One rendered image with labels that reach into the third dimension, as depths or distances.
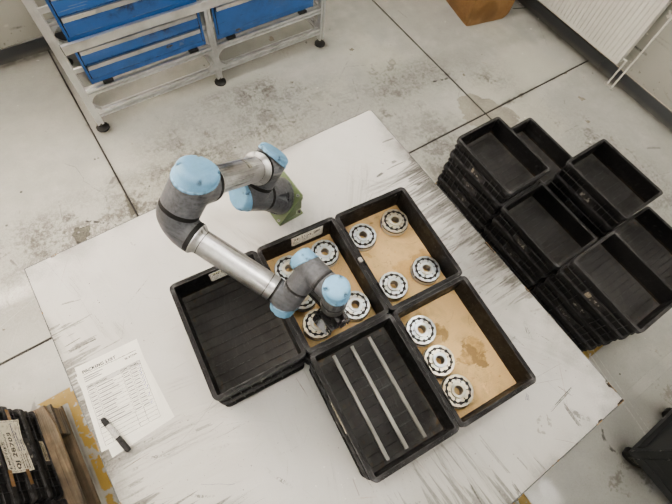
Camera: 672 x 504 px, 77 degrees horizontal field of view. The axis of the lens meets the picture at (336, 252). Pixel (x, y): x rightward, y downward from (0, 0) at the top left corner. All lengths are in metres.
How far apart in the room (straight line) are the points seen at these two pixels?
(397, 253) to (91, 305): 1.13
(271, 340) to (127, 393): 0.52
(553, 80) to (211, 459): 3.44
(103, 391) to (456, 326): 1.21
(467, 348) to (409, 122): 1.95
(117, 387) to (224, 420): 0.38
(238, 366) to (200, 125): 1.96
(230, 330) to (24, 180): 1.99
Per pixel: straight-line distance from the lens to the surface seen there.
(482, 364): 1.55
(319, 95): 3.20
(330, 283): 1.10
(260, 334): 1.45
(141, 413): 1.62
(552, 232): 2.48
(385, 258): 1.57
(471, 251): 1.84
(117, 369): 1.67
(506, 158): 2.48
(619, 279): 2.41
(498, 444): 1.68
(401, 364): 1.47
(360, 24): 3.81
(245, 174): 1.35
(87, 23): 2.80
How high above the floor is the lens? 2.23
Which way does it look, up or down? 64 degrees down
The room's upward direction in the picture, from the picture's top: 11 degrees clockwise
